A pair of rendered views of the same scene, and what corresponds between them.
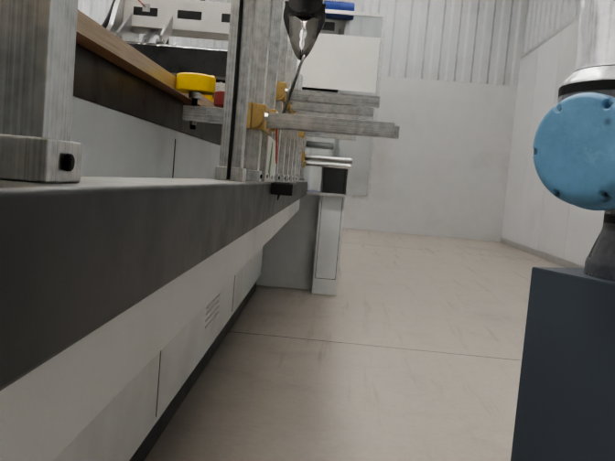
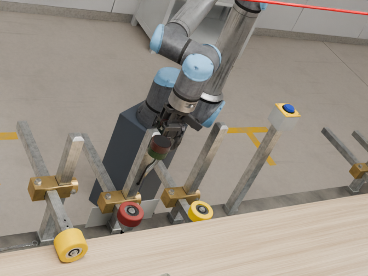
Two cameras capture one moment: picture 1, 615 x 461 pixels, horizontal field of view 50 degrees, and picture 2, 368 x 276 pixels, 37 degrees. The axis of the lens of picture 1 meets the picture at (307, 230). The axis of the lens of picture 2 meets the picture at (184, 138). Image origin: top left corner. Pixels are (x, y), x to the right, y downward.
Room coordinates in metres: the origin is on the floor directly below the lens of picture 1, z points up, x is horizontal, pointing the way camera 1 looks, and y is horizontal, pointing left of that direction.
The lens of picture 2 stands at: (2.48, 1.15, 2.12)
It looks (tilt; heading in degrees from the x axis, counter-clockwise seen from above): 35 degrees down; 225
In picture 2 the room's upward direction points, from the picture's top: 25 degrees clockwise
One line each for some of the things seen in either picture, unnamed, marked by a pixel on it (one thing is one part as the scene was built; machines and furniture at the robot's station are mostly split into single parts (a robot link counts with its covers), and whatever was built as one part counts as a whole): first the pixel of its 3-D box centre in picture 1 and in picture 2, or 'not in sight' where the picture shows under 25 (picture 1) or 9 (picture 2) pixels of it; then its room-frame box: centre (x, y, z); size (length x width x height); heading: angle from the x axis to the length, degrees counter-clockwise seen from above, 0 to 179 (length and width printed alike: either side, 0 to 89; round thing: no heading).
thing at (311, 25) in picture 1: (309, 40); not in sight; (1.47, 0.03, 1.02); 0.06 x 0.03 x 0.09; 179
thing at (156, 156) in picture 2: not in sight; (157, 150); (1.59, 0.17, 1.12); 0.06 x 0.06 x 0.02
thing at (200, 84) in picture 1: (194, 101); (196, 219); (1.39, 0.26, 0.85); 0.08 x 0.08 x 0.11
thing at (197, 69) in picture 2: not in sight; (193, 77); (1.46, 0.04, 1.29); 0.10 x 0.09 x 0.12; 41
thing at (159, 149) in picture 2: not in sight; (160, 144); (1.59, 0.17, 1.14); 0.06 x 0.06 x 0.02
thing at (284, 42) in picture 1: (275, 104); (58, 194); (1.84, 0.12, 0.91); 0.03 x 0.03 x 0.48; 89
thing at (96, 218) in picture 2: (272, 160); (122, 212); (1.56, 0.10, 0.75); 0.26 x 0.01 x 0.10; 179
